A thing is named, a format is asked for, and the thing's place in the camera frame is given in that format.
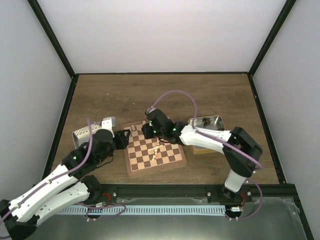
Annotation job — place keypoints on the black front rail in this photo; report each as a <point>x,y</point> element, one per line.
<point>212,192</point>

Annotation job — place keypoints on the metal tray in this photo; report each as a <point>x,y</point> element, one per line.
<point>208,125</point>
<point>82,135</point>

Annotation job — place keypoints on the black frame posts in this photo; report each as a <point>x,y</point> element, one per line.
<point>286,9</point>

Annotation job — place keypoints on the light blue cable duct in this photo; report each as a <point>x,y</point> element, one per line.
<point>149,210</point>

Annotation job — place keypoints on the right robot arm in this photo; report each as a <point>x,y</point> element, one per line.
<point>241,151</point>

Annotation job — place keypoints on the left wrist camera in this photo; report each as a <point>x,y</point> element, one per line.
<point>108,123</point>

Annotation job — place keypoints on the pile of dark chess pieces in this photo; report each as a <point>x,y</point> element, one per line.
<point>206,121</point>

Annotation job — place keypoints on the wooden chess board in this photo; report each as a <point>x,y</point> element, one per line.
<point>144,156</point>

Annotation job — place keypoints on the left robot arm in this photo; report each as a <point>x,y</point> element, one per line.
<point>71,182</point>

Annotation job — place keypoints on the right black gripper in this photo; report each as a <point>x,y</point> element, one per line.
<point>147,134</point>

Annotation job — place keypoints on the pile of light chess pieces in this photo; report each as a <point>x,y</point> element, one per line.
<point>155,147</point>

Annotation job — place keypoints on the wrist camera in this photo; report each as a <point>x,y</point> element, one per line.
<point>149,110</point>
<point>108,123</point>

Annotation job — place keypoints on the left metal tray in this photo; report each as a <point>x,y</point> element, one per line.
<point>82,135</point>

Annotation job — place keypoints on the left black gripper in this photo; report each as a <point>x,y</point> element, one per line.
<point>124,141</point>

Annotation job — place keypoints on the right metal tray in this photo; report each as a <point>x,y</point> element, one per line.
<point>208,125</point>

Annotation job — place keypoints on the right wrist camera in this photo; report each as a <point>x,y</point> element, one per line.
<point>149,110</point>

